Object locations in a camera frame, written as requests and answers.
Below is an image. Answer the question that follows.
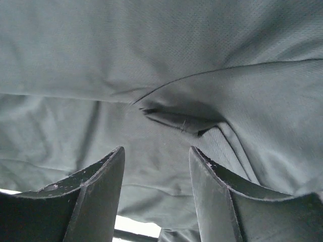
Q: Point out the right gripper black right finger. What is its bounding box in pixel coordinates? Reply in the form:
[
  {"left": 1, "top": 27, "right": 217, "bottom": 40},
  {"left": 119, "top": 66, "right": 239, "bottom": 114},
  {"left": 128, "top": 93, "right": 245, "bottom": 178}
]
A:
[{"left": 189, "top": 147, "right": 322, "bottom": 241}]

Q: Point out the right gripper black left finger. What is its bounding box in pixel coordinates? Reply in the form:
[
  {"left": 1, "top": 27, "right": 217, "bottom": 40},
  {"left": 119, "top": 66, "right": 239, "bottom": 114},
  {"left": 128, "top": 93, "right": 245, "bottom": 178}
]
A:
[{"left": 1, "top": 147, "right": 125, "bottom": 241}]

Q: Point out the black t shirt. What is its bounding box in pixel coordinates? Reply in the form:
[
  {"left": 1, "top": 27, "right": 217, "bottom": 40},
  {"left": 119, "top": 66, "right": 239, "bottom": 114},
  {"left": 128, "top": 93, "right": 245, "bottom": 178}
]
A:
[{"left": 1, "top": 1, "right": 322, "bottom": 241}]

